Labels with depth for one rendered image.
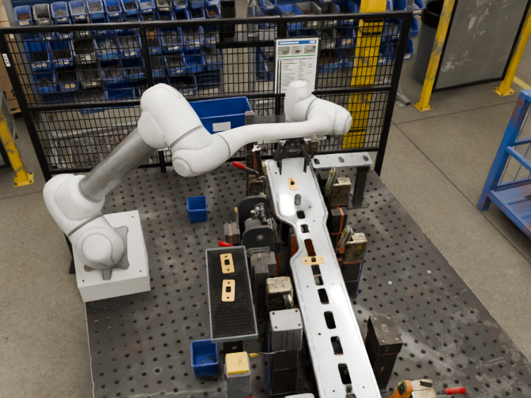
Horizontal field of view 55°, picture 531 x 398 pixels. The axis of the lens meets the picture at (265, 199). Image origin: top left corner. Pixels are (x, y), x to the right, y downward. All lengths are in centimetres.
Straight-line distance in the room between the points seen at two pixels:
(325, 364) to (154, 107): 97
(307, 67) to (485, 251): 180
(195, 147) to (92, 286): 89
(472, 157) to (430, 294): 231
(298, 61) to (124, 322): 145
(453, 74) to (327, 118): 322
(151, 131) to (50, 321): 181
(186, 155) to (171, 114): 14
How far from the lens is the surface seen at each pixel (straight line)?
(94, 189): 193
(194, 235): 249
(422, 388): 166
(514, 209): 383
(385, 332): 178
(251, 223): 187
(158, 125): 165
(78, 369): 300
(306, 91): 201
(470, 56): 508
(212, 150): 164
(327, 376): 169
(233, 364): 151
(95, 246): 196
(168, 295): 227
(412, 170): 419
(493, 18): 505
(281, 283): 179
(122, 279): 223
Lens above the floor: 246
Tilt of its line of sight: 41 degrees down
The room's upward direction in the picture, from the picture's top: 1 degrees clockwise
